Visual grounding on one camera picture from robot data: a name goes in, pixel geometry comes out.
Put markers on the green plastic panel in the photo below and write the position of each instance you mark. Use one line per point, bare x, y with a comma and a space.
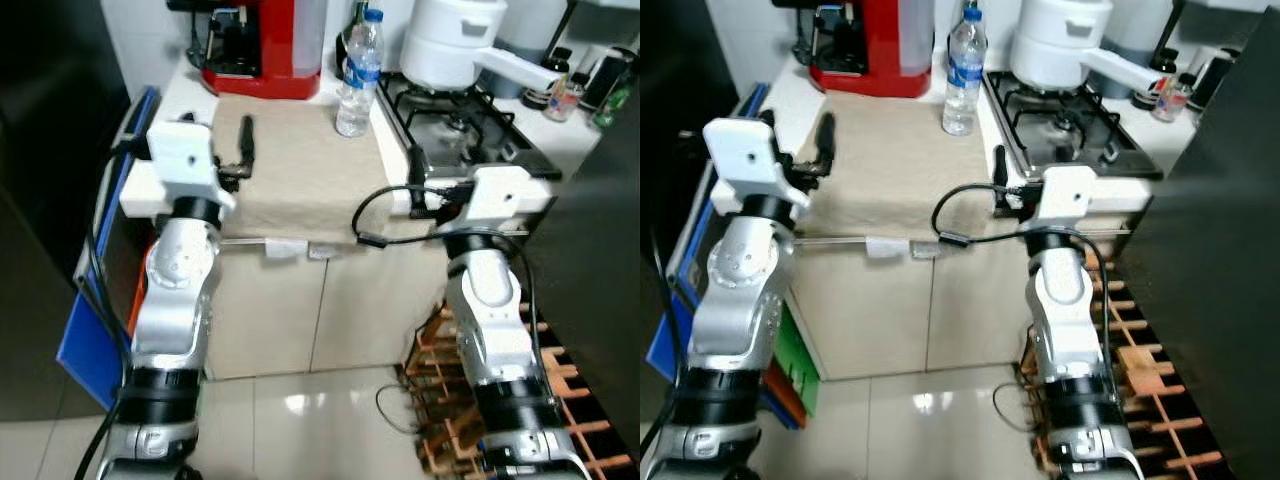
798, 365

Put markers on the beige kitchen cabinet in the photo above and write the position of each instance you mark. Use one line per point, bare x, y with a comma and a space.
270, 310
880, 310

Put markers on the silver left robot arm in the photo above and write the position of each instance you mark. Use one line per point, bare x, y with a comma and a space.
740, 300
175, 300

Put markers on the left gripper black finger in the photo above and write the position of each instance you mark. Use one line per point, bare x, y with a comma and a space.
247, 145
826, 140

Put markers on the beige table cloth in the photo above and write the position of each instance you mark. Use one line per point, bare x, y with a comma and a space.
900, 170
300, 170

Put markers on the dark grey fridge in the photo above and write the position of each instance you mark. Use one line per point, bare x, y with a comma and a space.
590, 250
1210, 250

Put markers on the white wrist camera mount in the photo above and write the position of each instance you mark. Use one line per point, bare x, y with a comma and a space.
1068, 195
185, 160
745, 160
500, 195

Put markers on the wooden slatted rack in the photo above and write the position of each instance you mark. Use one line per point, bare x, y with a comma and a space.
1145, 365
432, 345

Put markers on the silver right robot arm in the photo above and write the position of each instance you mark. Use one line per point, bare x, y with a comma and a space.
490, 320
1065, 320

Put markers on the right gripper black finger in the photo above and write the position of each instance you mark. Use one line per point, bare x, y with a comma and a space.
418, 175
999, 175

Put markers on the orange plastic panel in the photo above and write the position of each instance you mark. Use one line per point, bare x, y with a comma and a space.
138, 300
785, 402

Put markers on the black gas stove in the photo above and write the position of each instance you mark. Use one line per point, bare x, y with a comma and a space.
1070, 135
460, 135

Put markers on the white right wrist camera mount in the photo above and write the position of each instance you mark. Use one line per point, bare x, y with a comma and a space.
500, 195
1068, 195

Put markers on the grey container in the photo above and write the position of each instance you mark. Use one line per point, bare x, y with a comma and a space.
1145, 25
535, 25

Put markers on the red coffee machine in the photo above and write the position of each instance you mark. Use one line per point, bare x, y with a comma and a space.
890, 50
280, 50

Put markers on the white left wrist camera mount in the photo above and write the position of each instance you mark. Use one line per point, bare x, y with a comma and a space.
185, 160
745, 160

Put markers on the white label tag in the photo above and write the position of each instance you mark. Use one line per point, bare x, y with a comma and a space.
286, 248
322, 250
921, 250
885, 248

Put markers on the clear plastic water bottle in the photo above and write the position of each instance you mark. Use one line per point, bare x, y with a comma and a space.
965, 90
358, 90

